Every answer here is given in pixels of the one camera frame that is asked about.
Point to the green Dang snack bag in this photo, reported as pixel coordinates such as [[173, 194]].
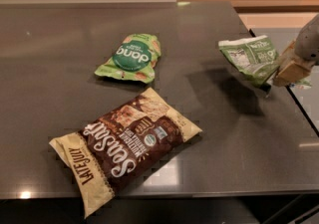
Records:
[[134, 60]]

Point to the adjacent grey side table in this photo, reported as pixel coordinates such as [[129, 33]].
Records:
[[304, 98]]

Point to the brown Late July chip bag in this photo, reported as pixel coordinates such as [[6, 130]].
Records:
[[110, 152]]

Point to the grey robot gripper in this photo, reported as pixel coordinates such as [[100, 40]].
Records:
[[308, 44]]

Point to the green jalapeno chip bag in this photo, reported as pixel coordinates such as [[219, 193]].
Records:
[[255, 59]]

